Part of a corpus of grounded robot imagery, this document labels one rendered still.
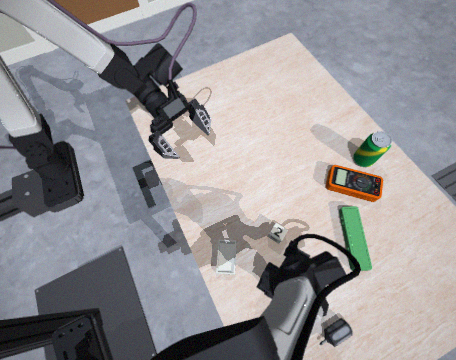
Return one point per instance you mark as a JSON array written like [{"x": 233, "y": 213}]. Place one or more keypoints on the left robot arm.
[{"x": 29, "y": 132}]

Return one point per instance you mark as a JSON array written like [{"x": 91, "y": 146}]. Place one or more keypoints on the orange digital multimeter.
[{"x": 354, "y": 183}]

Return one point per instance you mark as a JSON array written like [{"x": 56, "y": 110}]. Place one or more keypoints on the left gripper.
[{"x": 198, "y": 115}]

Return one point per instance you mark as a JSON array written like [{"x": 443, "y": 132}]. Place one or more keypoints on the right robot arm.
[{"x": 275, "y": 335}]

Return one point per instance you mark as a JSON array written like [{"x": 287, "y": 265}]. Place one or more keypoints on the green soda can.
[{"x": 375, "y": 146}]

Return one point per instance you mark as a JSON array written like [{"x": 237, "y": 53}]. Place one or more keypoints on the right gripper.
[{"x": 267, "y": 280}]

